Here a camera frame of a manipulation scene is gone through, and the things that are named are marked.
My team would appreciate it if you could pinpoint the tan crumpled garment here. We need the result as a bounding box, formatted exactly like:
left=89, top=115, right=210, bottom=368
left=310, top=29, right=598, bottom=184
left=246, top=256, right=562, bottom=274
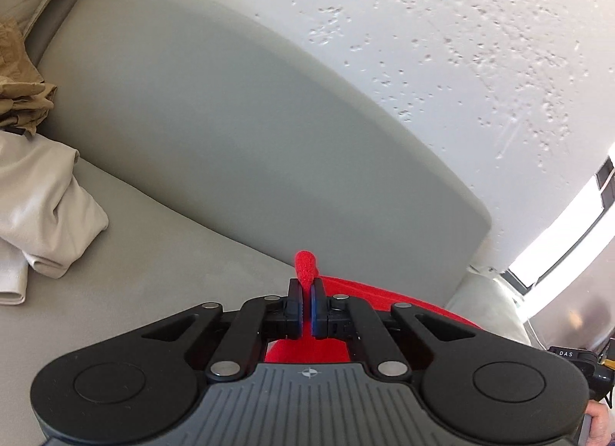
left=0, top=20, right=58, bottom=139

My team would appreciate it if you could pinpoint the cream folded garment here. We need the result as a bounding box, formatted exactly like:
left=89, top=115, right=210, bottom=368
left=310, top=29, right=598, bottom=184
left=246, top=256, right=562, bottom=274
left=0, top=130, right=110, bottom=306

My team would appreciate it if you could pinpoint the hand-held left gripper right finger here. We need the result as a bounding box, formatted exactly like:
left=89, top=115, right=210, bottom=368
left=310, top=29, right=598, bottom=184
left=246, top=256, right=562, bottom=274
left=310, top=278, right=475, bottom=382

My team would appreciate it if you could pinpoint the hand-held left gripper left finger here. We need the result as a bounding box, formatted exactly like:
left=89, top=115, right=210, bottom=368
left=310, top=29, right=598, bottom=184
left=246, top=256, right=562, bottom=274
left=141, top=278, right=305, bottom=382

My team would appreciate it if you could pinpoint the person's right hand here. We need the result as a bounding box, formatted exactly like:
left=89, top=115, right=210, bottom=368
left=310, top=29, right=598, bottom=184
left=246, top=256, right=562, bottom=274
left=587, top=400, right=615, bottom=446

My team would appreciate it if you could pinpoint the red t-shirt with chest print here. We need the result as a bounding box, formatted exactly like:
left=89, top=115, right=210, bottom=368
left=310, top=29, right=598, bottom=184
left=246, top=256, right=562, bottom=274
left=264, top=250, right=484, bottom=365

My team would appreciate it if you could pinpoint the light grey cushion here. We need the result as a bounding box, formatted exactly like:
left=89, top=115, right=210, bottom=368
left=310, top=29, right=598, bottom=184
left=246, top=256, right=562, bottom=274
left=446, top=267, right=532, bottom=347

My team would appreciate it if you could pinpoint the grey sofa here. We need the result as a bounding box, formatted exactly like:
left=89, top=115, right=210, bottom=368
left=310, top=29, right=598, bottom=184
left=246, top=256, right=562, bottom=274
left=0, top=0, right=493, bottom=446

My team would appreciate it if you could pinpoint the window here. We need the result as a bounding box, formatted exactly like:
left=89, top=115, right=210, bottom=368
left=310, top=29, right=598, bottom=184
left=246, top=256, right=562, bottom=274
left=502, top=156, right=615, bottom=329

